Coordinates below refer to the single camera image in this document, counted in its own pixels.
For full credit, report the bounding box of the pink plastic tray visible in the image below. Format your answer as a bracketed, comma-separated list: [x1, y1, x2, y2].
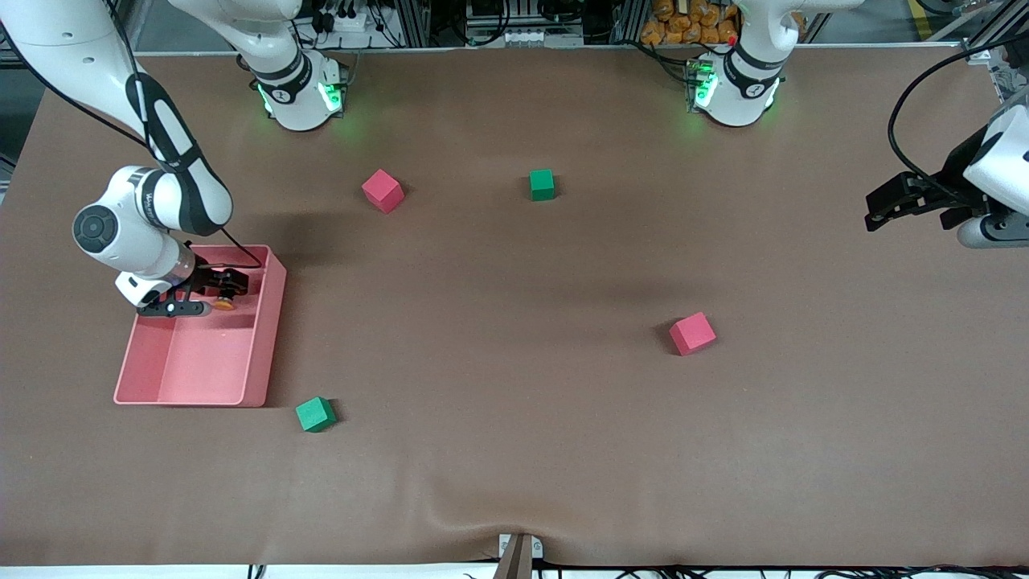
[113, 244, 288, 409]

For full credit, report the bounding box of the pink foam cube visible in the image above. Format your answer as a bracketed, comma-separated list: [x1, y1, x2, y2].
[669, 312, 717, 356]
[361, 169, 405, 215]

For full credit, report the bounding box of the orange packets pile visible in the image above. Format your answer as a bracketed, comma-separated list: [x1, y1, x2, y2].
[640, 0, 740, 47]

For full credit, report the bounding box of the white power strip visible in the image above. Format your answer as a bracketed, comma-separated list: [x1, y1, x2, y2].
[318, 6, 372, 33]

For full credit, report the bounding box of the brown table cover sheet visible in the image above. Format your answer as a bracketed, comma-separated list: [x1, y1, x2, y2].
[0, 46, 1029, 568]

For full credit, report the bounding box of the white terminal block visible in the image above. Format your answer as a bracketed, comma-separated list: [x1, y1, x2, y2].
[497, 27, 557, 47]

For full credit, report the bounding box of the slim stand pole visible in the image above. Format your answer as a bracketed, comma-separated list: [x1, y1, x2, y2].
[492, 534, 534, 579]

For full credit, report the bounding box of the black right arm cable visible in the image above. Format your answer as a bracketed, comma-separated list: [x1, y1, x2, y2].
[0, 0, 264, 270]

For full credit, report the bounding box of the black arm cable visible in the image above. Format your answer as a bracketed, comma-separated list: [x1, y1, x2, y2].
[888, 36, 1029, 187]
[0, 0, 264, 270]

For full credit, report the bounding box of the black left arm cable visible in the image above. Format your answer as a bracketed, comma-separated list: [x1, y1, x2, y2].
[888, 36, 1029, 187]

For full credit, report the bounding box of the metal table edge bracket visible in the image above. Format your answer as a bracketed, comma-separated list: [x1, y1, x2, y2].
[498, 532, 544, 561]

